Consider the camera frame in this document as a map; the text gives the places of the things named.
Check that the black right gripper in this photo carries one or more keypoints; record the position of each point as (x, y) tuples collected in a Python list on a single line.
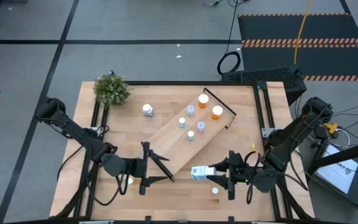
[(241, 174)]

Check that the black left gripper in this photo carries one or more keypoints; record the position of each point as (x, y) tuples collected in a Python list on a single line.
[(135, 168)]

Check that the small white-capped bottle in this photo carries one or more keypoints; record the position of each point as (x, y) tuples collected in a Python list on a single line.
[(215, 190)]

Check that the white medicine bottle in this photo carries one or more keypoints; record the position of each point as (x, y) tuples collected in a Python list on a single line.
[(200, 172), (147, 109)]

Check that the small teal bottle white cap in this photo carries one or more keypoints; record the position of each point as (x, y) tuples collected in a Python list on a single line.
[(182, 120), (190, 133)]

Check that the clear plastic medicine bottle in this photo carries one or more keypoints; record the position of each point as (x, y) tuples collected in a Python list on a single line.
[(201, 125), (190, 109)]

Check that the large orange bottle white cap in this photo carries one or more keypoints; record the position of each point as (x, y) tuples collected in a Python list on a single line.
[(217, 109), (203, 98)]

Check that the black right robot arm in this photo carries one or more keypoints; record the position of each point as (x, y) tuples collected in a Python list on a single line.
[(294, 133)]

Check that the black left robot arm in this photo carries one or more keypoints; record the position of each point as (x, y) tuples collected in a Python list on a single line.
[(73, 130)]

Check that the wooden shelf with black ends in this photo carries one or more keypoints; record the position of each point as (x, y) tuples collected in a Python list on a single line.
[(172, 146)]

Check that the small orange bottle white cap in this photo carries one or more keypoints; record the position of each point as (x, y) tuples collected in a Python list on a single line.
[(130, 180)]

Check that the yellow tag on gripper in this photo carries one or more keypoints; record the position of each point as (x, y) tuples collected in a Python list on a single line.
[(253, 145)]

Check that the small green potted plant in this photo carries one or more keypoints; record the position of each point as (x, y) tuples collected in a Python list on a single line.
[(110, 90)]

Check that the black computer tower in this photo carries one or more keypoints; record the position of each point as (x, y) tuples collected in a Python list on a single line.
[(269, 75)]

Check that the yellow power plug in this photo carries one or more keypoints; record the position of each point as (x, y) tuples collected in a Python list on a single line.
[(331, 127)]

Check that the black metal stand bar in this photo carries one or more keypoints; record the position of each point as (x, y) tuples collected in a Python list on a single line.
[(346, 154)]

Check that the black hazard-striped floor mat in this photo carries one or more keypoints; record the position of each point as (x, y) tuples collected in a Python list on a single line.
[(322, 59)]

